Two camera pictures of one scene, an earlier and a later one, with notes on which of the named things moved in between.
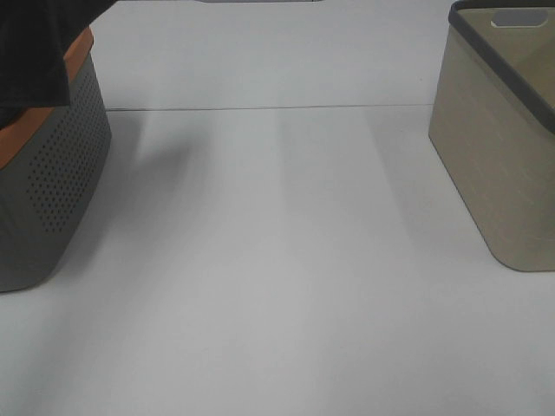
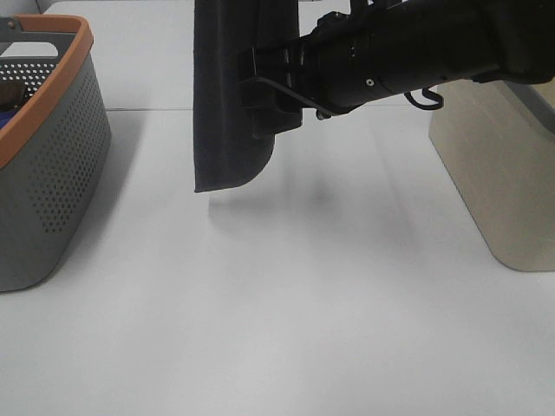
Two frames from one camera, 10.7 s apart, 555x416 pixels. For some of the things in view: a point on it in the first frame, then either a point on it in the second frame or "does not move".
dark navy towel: (35, 35) -> (225, 153)
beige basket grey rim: (492, 118) does not move
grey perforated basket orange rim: (50, 158) does not move
